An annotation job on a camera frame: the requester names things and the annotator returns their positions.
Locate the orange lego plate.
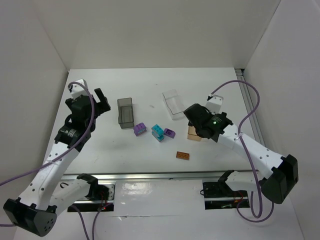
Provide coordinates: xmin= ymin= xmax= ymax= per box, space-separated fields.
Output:
xmin=176 ymin=151 xmax=190 ymax=161

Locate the teal arch lego brick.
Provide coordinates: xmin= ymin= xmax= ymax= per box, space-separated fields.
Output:
xmin=151 ymin=124 xmax=164 ymax=142

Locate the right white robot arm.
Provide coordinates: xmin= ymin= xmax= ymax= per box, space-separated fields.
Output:
xmin=184 ymin=103 xmax=299 ymax=204

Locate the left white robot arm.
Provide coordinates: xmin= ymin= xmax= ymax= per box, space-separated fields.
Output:
xmin=3 ymin=88 xmax=111 ymax=237

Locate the amber plastic container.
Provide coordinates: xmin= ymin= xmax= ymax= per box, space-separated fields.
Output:
xmin=187 ymin=125 xmax=202 ymax=142

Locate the smoky grey plastic container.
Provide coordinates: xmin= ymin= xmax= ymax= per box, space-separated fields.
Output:
xmin=117 ymin=97 xmax=134 ymax=129

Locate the clear plastic container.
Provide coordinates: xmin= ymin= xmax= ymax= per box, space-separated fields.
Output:
xmin=162 ymin=89 xmax=186 ymax=121

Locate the purple arch lego brick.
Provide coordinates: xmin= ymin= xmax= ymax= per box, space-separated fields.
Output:
xmin=133 ymin=122 xmax=147 ymax=137

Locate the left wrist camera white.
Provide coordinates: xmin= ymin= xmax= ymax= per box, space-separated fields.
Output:
xmin=67 ymin=79 xmax=88 ymax=100

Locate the aluminium side rail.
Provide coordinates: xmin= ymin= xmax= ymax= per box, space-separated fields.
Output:
xmin=234 ymin=68 xmax=265 ymax=146

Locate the aluminium front rail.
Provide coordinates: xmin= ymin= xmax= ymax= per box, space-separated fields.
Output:
xmin=59 ymin=170 xmax=261 ymax=183

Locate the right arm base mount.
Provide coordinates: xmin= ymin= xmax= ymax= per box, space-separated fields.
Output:
xmin=199 ymin=181 xmax=250 ymax=210

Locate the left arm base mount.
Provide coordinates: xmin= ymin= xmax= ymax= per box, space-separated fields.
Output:
xmin=73 ymin=182 xmax=116 ymax=213

